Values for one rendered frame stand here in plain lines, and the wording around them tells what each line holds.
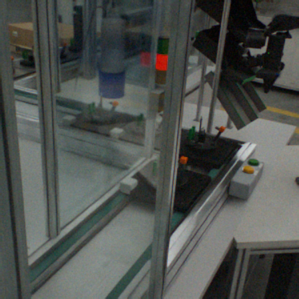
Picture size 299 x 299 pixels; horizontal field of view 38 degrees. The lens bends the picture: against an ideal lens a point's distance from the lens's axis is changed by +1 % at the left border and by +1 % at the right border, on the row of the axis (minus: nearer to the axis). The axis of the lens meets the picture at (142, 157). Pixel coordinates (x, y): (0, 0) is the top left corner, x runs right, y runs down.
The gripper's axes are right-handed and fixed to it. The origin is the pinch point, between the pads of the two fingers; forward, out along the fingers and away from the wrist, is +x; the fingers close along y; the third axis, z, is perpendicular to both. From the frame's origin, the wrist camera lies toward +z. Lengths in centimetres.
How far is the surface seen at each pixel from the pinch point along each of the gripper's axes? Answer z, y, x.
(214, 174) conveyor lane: 8.7, 20.8, 30.8
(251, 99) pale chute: 14, -43, 21
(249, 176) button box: -3.1, 17.5, 29.5
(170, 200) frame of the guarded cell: -2, 88, 2
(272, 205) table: -12.9, 15.7, 39.6
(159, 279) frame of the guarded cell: -1, 89, 22
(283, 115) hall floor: 36, -329, 125
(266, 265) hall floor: -8, -60, 125
